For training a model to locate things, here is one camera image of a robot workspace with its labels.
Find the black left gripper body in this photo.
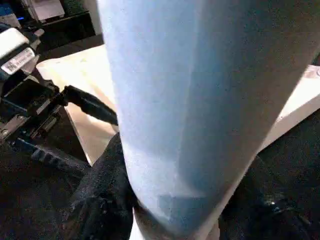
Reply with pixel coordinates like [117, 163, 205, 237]
[0, 48, 69, 151]

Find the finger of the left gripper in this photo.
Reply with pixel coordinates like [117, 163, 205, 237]
[64, 84, 120, 126]

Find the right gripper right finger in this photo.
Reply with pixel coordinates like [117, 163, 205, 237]
[218, 149, 320, 240]

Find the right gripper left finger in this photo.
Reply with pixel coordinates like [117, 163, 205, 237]
[71, 131, 138, 240]

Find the white plastic table top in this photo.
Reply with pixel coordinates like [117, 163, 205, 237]
[35, 44, 320, 166]

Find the white plastic table leg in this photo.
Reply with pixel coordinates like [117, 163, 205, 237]
[96, 0, 320, 240]

